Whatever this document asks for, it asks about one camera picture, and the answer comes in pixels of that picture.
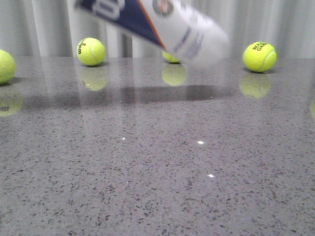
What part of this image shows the yellow Wilson tennis ball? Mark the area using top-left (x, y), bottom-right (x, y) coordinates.
top-left (76, 38), bottom-right (106, 66)

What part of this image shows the middle yellow tennis ball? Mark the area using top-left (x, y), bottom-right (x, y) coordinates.
top-left (162, 51), bottom-right (181, 63)

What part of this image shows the white blue tennis ball can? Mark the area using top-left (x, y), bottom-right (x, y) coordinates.
top-left (75, 0), bottom-right (229, 69)

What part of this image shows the grey pleated curtain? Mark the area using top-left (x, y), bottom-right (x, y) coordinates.
top-left (0, 0), bottom-right (315, 59)

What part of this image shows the yellow Roland Garros tennis ball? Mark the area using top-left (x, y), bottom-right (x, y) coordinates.
top-left (243, 41), bottom-right (277, 72)

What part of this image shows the far-left yellow tennis ball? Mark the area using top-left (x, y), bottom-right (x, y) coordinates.
top-left (0, 50), bottom-right (16, 84)

